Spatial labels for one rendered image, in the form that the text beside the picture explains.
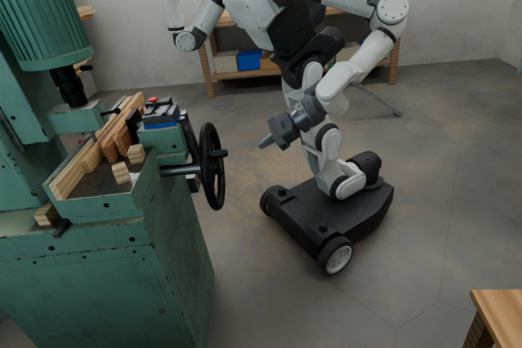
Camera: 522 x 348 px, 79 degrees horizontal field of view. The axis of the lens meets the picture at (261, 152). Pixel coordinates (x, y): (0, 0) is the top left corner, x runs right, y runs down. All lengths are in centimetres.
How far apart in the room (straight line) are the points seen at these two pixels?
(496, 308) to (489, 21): 395
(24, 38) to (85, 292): 76
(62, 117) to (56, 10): 29
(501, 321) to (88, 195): 109
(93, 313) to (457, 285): 151
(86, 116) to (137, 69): 382
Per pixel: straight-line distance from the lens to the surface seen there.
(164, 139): 104
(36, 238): 111
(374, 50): 93
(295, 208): 176
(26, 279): 127
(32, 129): 108
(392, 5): 95
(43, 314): 140
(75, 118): 105
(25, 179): 115
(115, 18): 475
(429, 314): 168
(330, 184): 169
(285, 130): 90
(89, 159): 104
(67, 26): 95
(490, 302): 111
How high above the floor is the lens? 137
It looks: 31 degrees down
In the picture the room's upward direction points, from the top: 8 degrees counter-clockwise
